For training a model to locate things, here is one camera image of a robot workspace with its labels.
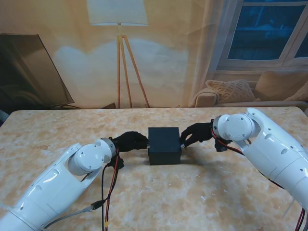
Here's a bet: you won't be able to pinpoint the dark grey chair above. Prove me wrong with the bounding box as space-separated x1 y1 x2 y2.
0 109 10 127

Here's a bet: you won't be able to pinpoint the black flat television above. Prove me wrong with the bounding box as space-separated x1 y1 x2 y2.
0 34 75 109

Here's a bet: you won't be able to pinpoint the tan plain cushion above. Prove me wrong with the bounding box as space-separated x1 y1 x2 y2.
285 81 308 102
255 71 308 101

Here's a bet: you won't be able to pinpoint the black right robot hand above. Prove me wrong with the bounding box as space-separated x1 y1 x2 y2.
180 122 215 148

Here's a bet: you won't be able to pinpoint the sheer beige curtain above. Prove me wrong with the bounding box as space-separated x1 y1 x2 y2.
184 0 244 108

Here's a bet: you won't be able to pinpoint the red black left arm cables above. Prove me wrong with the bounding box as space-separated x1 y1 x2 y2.
100 148 121 231

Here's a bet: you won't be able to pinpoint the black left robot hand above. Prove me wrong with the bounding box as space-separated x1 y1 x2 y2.
112 131 150 153

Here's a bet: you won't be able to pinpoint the red black right arm cables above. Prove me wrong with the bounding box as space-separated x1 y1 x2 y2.
211 127 308 231

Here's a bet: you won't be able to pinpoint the black gift box lid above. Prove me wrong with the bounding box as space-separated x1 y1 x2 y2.
147 127 182 156

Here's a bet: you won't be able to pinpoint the beige sofa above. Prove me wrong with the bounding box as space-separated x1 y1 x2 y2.
192 72 308 108

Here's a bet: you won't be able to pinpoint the grey usb cable black plug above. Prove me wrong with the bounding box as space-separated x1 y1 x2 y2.
42 199 106 229

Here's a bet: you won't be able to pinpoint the knitted beige cushion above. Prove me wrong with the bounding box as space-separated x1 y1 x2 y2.
205 79 256 103

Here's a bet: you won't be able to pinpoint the tripod floor lamp white shade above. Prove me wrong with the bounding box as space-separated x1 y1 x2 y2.
87 0 150 108

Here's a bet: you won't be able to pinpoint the red black arm cables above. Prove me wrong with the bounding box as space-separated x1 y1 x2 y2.
211 127 308 231
100 148 121 231

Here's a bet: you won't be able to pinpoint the window with white frame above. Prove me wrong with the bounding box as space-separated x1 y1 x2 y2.
215 0 308 73

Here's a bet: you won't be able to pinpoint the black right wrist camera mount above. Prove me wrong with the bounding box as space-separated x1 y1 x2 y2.
214 139 229 153

